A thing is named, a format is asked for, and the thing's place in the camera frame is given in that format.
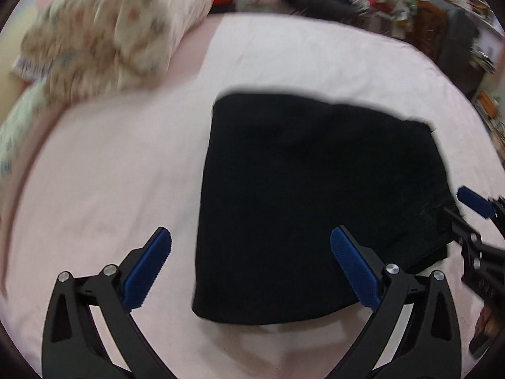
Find black pants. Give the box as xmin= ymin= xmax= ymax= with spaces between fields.
xmin=193 ymin=93 xmax=456 ymax=325

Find person's right hand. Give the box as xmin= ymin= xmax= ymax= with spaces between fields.
xmin=469 ymin=299 xmax=504 ymax=358

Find pink bed sheet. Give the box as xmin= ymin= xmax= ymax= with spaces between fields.
xmin=1 ymin=14 xmax=504 ymax=378

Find wooden chair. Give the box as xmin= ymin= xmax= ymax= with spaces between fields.
xmin=407 ymin=0 xmax=448 ymax=62

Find floral patterned pillow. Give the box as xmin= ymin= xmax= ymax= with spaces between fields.
xmin=1 ymin=79 xmax=61 ymax=194

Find floral patterned quilt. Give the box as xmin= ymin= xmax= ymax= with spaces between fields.
xmin=12 ymin=0 xmax=212 ymax=104

